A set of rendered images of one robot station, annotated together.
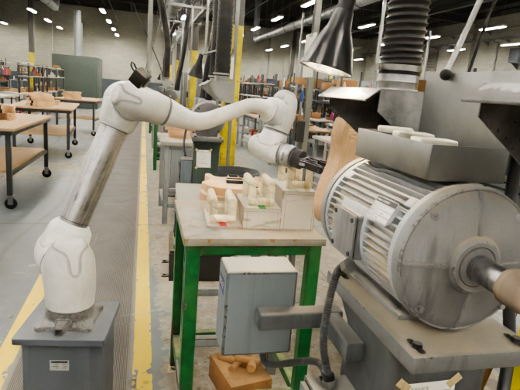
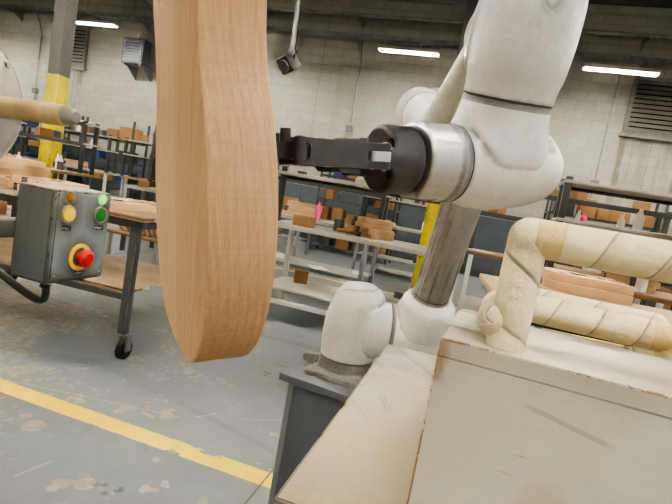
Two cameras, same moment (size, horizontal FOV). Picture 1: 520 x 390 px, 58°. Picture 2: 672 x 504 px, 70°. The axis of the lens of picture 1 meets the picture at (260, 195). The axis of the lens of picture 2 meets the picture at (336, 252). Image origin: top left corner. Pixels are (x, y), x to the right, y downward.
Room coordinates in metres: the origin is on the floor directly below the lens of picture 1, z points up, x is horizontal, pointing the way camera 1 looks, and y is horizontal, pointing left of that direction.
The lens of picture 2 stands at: (2.05, -0.63, 1.20)
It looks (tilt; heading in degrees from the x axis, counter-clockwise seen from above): 6 degrees down; 120
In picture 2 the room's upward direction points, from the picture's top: 10 degrees clockwise
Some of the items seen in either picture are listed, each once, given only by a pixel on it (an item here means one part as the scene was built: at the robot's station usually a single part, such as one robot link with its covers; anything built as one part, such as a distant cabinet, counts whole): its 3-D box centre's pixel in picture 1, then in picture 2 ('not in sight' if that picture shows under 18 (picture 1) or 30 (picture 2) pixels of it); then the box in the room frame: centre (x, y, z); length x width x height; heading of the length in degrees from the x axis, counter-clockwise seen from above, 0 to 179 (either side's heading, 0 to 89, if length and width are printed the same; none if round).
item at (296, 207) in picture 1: (290, 203); (581, 450); (2.06, -0.14, 1.02); 0.27 x 0.15 x 0.17; 12
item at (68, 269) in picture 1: (70, 271); (356, 319); (1.45, 0.61, 0.87); 0.18 x 0.16 x 0.22; 33
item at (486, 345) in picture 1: (417, 308); not in sight; (0.86, -0.33, 1.11); 0.36 x 0.24 x 0.04; 15
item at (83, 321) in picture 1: (69, 313); (338, 363); (1.42, 0.60, 0.73); 0.22 x 0.18 x 0.06; 7
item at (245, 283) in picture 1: (271, 330); (27, 239); (0.94, -0.05, 0.99); 0.24 x 0.21 x 0.26; 15
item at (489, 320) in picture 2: (299, 184); (497, 312); (1.97, -0.17, 1.12); 0.11 x 0.03 x 0.03; 102
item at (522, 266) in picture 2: (309, 178); (516, 292); (1.99, -0.20, 1.15); 0.03 x 0.03 x 0.09
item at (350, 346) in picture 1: (341, 335); not in sight; (0.89, -0.19, 1.02); 0.13 x 0.04 x 0.04; 15
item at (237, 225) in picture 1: (221, 217); not in sight; (2.00, 0.16, 0.94); 0.27 x 0.15 x 0.01; 12
